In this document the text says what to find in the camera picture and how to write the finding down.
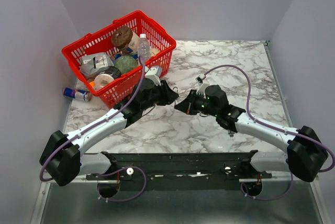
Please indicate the green round ball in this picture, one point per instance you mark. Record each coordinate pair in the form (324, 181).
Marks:
(125, 64)

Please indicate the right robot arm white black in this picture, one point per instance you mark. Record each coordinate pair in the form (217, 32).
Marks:
(301, 151)

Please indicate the white tape roll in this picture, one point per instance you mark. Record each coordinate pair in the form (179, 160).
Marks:
(102, 80)

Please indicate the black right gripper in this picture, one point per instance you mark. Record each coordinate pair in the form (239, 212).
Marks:
(191, 98)

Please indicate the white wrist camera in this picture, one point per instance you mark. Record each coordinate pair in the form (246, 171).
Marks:
(153, 73)
(203, 84)

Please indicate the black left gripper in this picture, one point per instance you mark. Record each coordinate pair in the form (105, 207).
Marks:
(168, 96)

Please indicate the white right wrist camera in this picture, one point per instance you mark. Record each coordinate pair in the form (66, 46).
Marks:
(203, 84)

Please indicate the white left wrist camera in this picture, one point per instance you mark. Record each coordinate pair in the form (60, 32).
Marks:
(153, 73)

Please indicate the clear plastic water bottle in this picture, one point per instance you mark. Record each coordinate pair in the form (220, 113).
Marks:
(143, 48)

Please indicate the brown lid paper cup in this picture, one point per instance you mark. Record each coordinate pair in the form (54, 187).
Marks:
(125, 40)

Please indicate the black mounting base rail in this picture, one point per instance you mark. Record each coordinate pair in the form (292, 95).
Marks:
(182, 171)

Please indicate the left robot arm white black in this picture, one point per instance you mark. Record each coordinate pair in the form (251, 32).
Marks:
(65, 155)

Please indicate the red bull can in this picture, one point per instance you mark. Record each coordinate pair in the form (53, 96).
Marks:
(78, 94)

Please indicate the grey foil snack bag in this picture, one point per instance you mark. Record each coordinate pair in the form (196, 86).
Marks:
(91, 65)

